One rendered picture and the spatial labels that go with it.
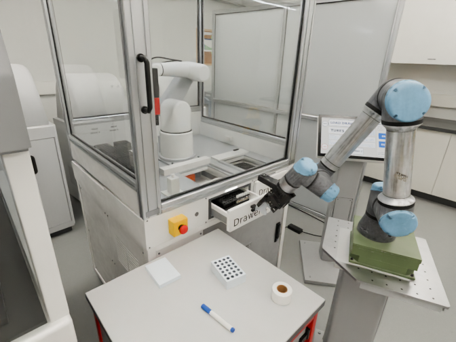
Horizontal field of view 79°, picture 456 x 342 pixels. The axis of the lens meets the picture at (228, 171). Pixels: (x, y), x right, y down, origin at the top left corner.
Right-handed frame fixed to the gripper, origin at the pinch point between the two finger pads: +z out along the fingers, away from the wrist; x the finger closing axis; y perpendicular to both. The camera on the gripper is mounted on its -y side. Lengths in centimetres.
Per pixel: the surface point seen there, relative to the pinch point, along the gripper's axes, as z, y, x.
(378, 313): 3, 66, 25
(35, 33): 130, -327, -9
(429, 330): 35, 110, 93
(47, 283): -12, -3, -83
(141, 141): -17, -35, -45
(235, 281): 1.4, 20.9, -29.9
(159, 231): 14.3, -12.3, -40.9
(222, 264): 6.1, 13.0, -28.0
